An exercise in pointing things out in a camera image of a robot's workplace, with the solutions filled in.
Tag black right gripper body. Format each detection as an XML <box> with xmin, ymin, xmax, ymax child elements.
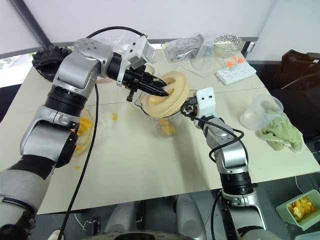
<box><xmin>181</xmin><ymin>96</ymin><xmax>201</xmax><ymax>119</ymax></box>

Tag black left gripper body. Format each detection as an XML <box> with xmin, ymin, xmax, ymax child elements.
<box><xmin>123</xmin><ymin>64</ymin><xmax>149</xmax><ymax>102</ymax></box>

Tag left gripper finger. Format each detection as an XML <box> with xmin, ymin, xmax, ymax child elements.
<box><xmin>137</xmin><ymin>83</ymin><xmax>171</xmax><ymax>98</ymax></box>
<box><xmin>144</xmin><ymin>73</ymin><xmax>169</xmax><ymax>93</ymax></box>

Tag cream blender lid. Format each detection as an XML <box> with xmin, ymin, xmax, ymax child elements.
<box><xmin>140</xmin><ymin>70</ymin><xmax>191</xmax><ymax>119</ymax></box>

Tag clear blender jar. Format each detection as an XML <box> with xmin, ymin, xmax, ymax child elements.
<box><xmin>134</xmin><ymin>91</ymin><xmax>191</xmax><ymax>139</ymax></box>

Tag cream blender base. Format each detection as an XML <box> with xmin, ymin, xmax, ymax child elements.
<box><xmin>144</xmin><ymin>63</ymin><xmax>157</xmax><ymax>76</ymax></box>

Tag clear crumpled plastic bag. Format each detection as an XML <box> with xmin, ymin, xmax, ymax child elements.
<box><xmin>99</xmin><ymin>34</ymin><xmax>141</xmax><ymax>54</ymax></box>

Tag white power strip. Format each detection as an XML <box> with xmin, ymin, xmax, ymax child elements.
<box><xmin>215</xmin><ymin>62</ymin><xmax>257</xmax><ymax>85</ymax></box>

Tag clear plastic cup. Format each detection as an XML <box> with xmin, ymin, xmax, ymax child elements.
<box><xmin>240</xmin><ymin>94</ymin><xmax>285</xmax><ymax>132</ymax></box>

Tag foil lined bowl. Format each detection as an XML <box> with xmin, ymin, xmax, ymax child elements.
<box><xmin>213</xmin><ymin>34</ymin><xmax>242</xmax><ymax>60</ymax></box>

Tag clear glass bowl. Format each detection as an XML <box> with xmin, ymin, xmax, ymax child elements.
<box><xmin>73</xmin><ymin>108</ymin><xmax>95</xmax><ymax>157</ymax></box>

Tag black crumpled bag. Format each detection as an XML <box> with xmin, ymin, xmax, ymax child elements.
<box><xmin>31</xmin><ymin>45</ymin><xmax>74</xmax><ymax>81</ymax></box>

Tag green towel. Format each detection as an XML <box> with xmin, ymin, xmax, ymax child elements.
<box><xmin>255</xmin><ymin>116</ymin><xmax>305</xmax><ymax>154</ymax></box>

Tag green plastic bin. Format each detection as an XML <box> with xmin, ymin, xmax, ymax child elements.
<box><xmin>275</xmin><ymin>189</ymin><xmax>320</xmax><ymax>232</ymax></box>

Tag orange peels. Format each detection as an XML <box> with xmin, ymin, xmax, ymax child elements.
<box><xmin>287</xmin><ymin>195</ymin><xmax>317</xmax><ymax>222</ymax></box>

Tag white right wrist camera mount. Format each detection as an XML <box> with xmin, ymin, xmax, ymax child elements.
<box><xmin>195</xmin><ymin>87</ymin><xmax>217</xmax><ymax>117</ymax></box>

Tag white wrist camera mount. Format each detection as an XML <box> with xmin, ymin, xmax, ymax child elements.
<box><xmin>195</xmin><ymin>87</ymin><xmax>217</xmax><ymax>117</ymax></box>
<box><xmin>116</xmin><ymin>34</ymin><xmax>156</xmax><ymax>87</ymax></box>

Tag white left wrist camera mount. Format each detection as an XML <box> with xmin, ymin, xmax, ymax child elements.
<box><xmin>116</xmin><ymin>34</ymin><xmax>156</xmax><ymax>87</ymax></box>

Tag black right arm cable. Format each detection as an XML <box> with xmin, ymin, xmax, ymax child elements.
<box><xmin>179</xmin><ymin>103</ymin><xmax>245</xmax><ymax>164</ymax></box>

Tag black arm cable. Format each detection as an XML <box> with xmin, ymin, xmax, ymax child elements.
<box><xmin>58</xmin><ymin>25</ymin><xmax>149</xmax><ymax>240</ymax></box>
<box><xmin>179</xmin><ymin>103</ymin><xmax>245</xmax><ymax>164</ymax></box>

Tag plastic bag with dark cables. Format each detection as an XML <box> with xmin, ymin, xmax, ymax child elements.
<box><xmin>163</xmin><ymin>33</ymin><xmax>205</xmax><ymax>62</ymax></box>

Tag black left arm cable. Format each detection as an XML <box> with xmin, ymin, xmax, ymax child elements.
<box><xmin>58</xmin><ymin>25</ymin><xmax>149</xmax><ymax>240</ymax></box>

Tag grey window frame beam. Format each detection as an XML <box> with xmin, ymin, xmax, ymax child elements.
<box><xmin>9</xmin><ymin>0</ymin><xmax>55</xmax><ymax>47</ymax></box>

